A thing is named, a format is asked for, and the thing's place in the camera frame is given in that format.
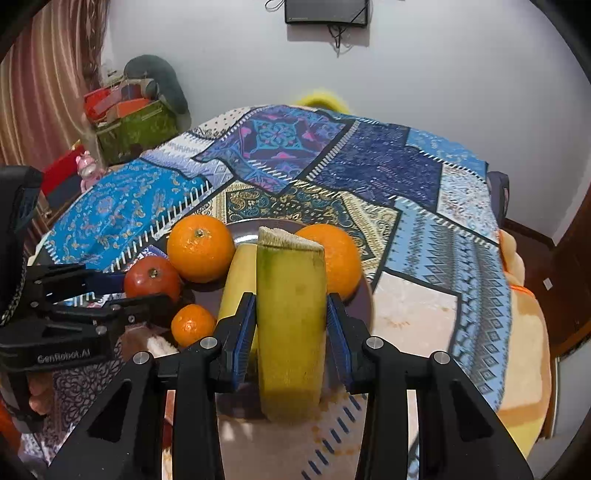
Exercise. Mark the green storage box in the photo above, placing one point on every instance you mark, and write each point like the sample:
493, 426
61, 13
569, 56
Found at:
136, 131

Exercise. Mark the yellow banana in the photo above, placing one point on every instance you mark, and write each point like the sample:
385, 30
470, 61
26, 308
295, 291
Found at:
240, 277

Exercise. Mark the small mandarin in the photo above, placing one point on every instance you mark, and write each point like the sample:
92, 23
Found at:
191, 326

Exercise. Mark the person's left hand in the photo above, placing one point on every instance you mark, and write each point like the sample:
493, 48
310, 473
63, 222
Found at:
41, 392

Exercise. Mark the wooden door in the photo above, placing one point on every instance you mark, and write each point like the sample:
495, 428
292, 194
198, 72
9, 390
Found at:
570, 286

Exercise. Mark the large orange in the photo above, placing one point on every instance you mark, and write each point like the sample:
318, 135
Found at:
344, 263
201, 249

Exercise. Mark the pink toy figure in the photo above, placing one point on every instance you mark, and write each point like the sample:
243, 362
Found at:
88, 168

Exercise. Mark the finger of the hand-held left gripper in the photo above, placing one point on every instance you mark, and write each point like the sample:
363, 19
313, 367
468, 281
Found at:
134, 309
69, 279

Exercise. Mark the orange fleece blanket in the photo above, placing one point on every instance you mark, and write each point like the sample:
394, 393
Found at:
526, 332

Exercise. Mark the red cardboard box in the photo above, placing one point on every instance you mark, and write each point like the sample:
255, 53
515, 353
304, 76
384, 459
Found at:
99, 104

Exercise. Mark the dark purple plate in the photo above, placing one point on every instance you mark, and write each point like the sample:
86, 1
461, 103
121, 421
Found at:
361, 302

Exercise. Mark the yellow plush object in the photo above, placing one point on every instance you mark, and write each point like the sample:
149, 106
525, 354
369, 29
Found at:
321, 98

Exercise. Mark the blue patchwork blanket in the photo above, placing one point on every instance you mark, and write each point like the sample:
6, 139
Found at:
369, 161

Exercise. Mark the striped brown curtain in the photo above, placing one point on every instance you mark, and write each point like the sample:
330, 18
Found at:
41, 92

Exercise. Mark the red bag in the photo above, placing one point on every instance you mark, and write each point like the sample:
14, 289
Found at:
62, 170

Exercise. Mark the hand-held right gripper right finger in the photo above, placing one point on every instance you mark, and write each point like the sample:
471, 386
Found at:
338, 339

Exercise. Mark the black wall-mounted device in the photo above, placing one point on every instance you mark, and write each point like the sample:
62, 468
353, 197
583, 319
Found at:
327, 10

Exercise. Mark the red tomato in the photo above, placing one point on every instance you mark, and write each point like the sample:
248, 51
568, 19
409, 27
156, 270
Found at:
150, 279

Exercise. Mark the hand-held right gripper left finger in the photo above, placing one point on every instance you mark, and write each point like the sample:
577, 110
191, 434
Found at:
244, 337

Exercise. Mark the green-yellow banana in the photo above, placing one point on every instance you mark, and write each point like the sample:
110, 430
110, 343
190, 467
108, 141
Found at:
291, 323

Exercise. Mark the grey plush pillow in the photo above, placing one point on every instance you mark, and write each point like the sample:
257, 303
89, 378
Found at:
168, 83

